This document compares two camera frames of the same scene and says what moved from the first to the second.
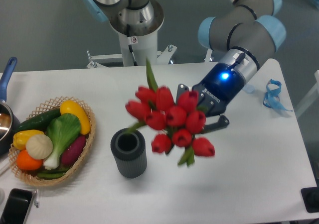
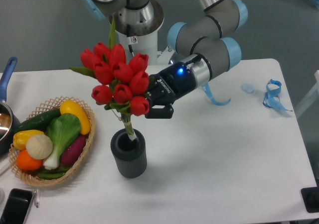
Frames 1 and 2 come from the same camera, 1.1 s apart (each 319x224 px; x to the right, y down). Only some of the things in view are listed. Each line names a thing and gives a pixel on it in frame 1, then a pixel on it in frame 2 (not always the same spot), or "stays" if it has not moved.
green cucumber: x=39 y=123 stays
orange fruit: x=26 y=162 stays
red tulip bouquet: x=181 y=119 → x=123 y=81
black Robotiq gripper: x=221 y=84 → x=174 y=80
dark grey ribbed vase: x=130 y=153 stays
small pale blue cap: x=248 y=88 stays
